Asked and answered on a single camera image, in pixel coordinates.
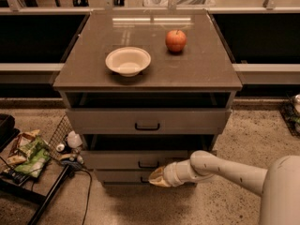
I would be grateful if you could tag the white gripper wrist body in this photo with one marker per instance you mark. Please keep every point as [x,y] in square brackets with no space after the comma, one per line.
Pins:
[171,172]

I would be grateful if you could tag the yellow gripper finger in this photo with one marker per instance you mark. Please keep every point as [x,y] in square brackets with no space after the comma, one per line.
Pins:
[157,173]
[159,182]

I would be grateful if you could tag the grey drawer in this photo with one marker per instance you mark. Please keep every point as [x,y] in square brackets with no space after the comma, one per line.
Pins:
[132,160]
[125,177]
[148,121]

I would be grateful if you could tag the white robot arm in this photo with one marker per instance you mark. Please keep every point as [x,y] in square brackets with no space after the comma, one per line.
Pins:
[278,186]

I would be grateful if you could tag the grey bottom drawer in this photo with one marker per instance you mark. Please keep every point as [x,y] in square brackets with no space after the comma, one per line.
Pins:
[125,177]

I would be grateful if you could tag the grey drawer cabinet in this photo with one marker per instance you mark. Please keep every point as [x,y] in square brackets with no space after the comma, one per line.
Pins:
[199,77]

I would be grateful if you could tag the grey top drawer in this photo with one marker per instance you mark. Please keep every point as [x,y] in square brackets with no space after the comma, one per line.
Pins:
[148,121]

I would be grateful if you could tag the white plastic bottle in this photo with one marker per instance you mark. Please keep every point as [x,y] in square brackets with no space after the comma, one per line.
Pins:
[74,140]

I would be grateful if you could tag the white paper bowl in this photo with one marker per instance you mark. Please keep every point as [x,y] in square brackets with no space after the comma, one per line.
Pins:
[128,61]

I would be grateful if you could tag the green snack bag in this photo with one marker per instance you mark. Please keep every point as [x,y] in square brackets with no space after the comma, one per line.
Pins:
[36,154]

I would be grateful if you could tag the red apple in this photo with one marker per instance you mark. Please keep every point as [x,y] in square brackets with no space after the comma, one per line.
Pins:
[175,41]

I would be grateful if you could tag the brown snack bag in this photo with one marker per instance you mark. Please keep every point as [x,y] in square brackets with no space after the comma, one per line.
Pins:
[16,154]

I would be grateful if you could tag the black bin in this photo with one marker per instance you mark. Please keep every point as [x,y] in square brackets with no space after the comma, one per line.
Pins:
[7,130]

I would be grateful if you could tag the black wire basket left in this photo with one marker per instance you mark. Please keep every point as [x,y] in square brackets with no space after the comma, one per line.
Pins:
[59,149]

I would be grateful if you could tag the black wire basket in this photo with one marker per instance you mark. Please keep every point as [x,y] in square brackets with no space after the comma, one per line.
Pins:
[290,112]
[59,149]

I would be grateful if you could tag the black metal rack frame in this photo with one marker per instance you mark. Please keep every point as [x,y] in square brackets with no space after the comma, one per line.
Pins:
[42,201]

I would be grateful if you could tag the black wire basket right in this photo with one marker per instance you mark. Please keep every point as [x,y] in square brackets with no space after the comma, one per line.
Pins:
[290,112]

